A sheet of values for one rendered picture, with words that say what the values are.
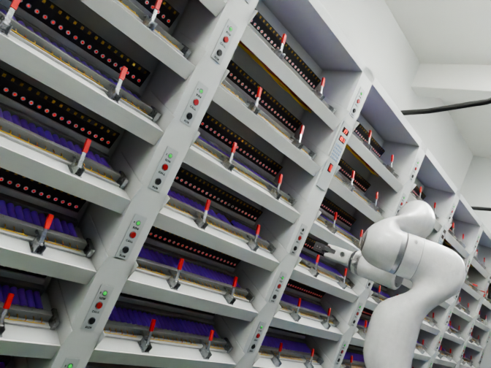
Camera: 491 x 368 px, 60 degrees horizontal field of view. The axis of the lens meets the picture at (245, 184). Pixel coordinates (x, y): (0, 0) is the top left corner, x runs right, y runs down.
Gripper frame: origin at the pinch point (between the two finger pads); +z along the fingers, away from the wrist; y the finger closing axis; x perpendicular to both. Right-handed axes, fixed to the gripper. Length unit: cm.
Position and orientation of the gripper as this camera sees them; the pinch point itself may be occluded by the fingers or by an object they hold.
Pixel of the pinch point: (319, 247)
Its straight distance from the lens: 161.2
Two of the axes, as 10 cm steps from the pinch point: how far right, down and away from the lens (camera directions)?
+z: -6.8, -2.0, 7.0
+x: 4.1, -9.0, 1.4
